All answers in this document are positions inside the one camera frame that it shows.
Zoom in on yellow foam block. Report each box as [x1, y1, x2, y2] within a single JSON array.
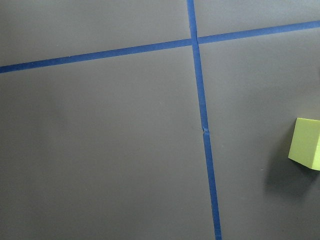
[[288, 117, 320, 171]]

